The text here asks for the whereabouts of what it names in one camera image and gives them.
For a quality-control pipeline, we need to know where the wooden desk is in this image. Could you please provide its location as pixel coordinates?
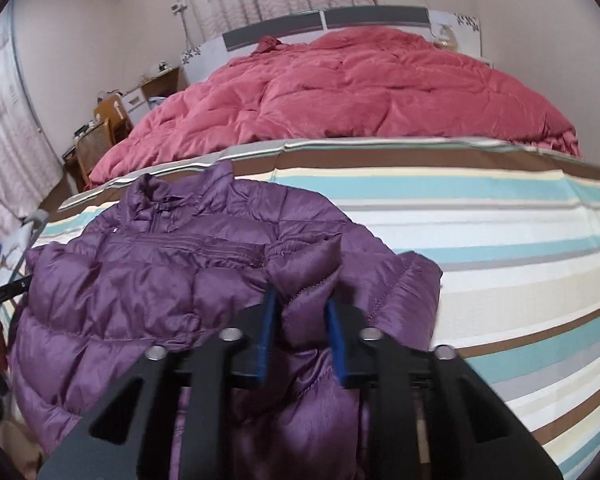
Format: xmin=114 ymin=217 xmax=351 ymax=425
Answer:
xmin=64 ymin=67 xmax=181 ymax=191

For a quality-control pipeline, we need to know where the purple down jacket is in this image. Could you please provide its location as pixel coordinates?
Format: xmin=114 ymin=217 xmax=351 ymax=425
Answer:
xmin=9 ymin=162 xmax=442 ymax=479

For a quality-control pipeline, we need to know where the glass bottle on nightstand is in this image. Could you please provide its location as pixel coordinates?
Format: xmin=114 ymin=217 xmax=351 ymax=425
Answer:
xmin=431 ymin=24 xmax=458 ymax=52

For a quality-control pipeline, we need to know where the white grey headboard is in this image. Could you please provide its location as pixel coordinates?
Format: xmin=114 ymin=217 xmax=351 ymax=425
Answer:
xmin=183 ymin=6 xmax=482 ymax=84

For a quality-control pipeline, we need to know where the deer print pillow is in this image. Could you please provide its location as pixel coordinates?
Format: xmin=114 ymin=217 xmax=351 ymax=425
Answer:
xmin=0 ymin=217 xmax=45 ymax=286

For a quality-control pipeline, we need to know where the pink red comforter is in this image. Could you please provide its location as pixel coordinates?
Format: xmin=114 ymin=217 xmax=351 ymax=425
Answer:
xmin=90 ymin=26 xmax=581 ymax=186

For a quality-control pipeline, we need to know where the white bedside cabinet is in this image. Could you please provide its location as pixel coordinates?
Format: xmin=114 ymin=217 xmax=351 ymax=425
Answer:
xmin=121 ymin=88 xmax=150 ymax=126

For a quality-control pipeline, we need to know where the wooden rattan chair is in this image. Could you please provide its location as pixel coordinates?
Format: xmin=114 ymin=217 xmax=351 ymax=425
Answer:
xmin=76 ymin=119 xmax=114 ymax=185

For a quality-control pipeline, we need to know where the striped bed sheet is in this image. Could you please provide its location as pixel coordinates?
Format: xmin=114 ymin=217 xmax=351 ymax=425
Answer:
xmin=0 ymin=136 xmax=600 ymax=476

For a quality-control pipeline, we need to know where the left patterned curtain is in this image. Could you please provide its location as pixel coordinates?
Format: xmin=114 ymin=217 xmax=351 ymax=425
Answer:
xmin=0 ymin=4 xmax=62 ymax=240

